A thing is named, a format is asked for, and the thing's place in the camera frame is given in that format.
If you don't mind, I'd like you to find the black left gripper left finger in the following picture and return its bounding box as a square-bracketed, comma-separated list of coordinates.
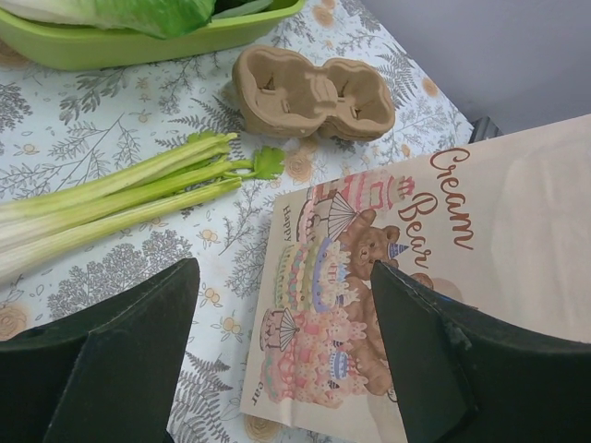
[1, 258, 199, 442]

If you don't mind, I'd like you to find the floral table mat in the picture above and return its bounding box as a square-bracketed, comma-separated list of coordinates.
[1, 1, 472, 442]

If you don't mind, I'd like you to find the long napa cabbage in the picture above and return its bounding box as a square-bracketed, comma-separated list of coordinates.
[1, 0, 271, 40]

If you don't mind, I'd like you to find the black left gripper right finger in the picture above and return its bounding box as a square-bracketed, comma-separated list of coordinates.
[370, 262, 590, 442]

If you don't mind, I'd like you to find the green onion bunch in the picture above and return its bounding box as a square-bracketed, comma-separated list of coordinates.
[1, 132, 284, 282]

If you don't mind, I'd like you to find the green vegetable tray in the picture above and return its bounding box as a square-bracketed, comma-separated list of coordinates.
[1, 1, 306, 71]

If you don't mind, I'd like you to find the brown paper takeout bag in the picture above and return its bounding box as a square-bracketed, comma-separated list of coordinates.
[240, 116, 590, 442]

